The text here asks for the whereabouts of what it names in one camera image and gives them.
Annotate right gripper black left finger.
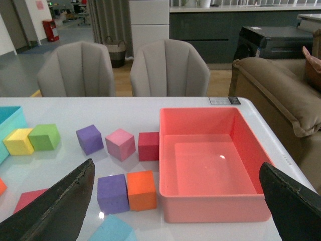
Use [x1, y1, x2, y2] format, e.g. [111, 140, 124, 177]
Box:
[1, 159, 95, 240]

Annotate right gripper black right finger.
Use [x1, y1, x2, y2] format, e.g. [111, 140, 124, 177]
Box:
[259, 162, 320, 240]

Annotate light blue foam block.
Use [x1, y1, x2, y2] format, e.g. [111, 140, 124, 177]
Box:
[89, 214, 137, 241]

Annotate red foam block near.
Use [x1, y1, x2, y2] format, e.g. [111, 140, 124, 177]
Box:
[13, 188, 48, 214]

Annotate purple foam block near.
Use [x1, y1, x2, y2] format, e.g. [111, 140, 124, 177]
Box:
[97, 174, 130, 215]

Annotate purple foam block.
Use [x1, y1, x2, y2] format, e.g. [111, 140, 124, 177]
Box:
[97, 174, 130, 215]
[76, 125, 104, 155]

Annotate orange foam block left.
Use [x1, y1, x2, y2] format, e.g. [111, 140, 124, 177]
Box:
[0, 178, 7, 196]

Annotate orange foam block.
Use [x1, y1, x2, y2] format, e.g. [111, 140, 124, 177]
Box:
[0, 178, 7, 196]
[127, 170, 157, 211]

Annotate green foam block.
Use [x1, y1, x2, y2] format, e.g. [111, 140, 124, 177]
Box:
[28, 124, 61, 151]

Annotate purple foam block far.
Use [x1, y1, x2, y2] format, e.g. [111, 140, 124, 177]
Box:
[76, 125, 104, 155]

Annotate yellow foam block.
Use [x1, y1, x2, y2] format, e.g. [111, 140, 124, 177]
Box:
[3, 128, 34, 156]

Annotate orange foam block right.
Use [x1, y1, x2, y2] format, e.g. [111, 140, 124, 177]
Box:
[127, 170, 157, 211]

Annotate pink foam block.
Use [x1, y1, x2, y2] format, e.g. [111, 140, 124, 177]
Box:
[105, 129, 136, 161]

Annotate pink plastic bin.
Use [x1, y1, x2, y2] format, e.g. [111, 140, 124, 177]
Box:
[159, 107, 271, 223]

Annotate teal plastic bin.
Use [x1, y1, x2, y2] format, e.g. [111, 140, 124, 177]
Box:
[0, 106, 28, 163]

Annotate dark red foam block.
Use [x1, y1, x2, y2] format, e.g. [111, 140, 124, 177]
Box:
[138, 132, 159, 161]

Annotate brown sofa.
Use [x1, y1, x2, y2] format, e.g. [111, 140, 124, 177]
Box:
[229, 57, 320, 192]

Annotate table label sticker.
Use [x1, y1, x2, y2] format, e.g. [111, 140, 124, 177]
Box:
[209, 97, 241, 105]

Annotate grey chair left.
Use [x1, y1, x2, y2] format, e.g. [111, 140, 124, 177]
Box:
[37, 41, 116, 97]

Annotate grey chair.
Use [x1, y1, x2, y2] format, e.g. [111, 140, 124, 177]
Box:
[37, 41, 116, 97]
[130, 39, 210, 97]

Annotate pink cushion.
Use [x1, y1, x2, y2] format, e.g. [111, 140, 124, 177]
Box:
[302, 46, 321, 92]

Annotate black appliance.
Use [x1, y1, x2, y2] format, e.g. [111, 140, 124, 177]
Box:
[234, 26, 313, 60]

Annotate woven basket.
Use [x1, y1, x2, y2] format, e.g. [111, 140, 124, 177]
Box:
[105, 36, 126, 68]

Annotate grey chair right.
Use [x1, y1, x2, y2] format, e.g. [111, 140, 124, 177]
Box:
[130, 39, 210, 97]

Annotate red bin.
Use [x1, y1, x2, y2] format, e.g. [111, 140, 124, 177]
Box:
[42, 20, 59, 42]

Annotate dark counter cabinet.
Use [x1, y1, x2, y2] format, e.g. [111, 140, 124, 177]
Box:
[170, 3, 320, 64]

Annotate grey curtain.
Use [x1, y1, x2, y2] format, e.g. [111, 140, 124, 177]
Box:
[87, 0, 133, 58]

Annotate white cabinet column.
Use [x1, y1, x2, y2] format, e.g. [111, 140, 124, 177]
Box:
[129, 1, 170, 55]

